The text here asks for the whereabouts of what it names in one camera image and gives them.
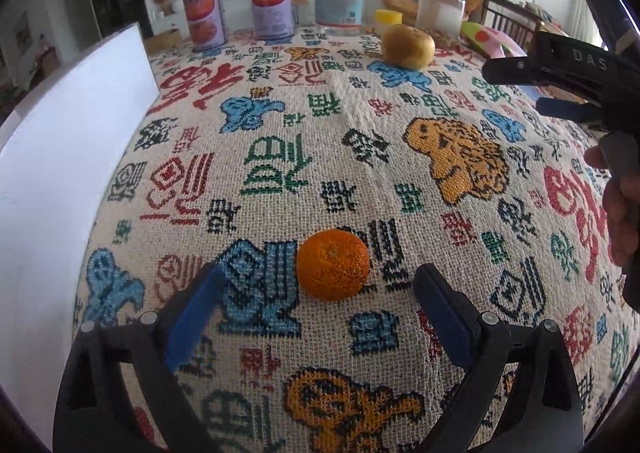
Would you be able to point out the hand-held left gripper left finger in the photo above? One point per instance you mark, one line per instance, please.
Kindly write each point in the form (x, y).
(192, 328)

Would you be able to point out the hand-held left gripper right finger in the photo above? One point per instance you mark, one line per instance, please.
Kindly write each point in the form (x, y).
(445, 318)

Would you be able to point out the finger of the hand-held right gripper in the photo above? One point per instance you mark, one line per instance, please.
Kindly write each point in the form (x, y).
(565, 110)
(510, 70)

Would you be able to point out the orange mandarin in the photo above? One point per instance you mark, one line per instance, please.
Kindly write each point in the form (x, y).
(333, 264)

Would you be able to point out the person's right hand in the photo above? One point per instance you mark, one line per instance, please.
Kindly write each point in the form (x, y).
(622, 213)

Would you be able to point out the colourful printed bag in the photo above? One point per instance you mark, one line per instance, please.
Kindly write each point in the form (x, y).
(487, 40)

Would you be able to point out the wooden chair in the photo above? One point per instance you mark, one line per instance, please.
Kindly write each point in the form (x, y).
(510, 18)

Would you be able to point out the black lid plastic jar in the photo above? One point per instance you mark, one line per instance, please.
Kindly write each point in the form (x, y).
(440, 8)

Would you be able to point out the yellow-green pear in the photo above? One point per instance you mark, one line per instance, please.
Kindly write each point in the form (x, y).
(407, 47)

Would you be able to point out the small yellow cup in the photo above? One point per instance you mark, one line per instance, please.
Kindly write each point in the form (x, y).
(387, 18)

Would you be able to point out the white board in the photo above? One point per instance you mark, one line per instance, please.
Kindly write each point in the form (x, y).
(65, 183)

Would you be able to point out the patterned woven tablecloth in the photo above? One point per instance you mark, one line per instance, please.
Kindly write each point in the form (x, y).
(325, 158)

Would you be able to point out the right red-labelled can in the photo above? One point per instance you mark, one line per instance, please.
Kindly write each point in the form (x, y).
(270, 3)

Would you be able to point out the orange label tin can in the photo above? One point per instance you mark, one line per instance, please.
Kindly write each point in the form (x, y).
(202, 18)

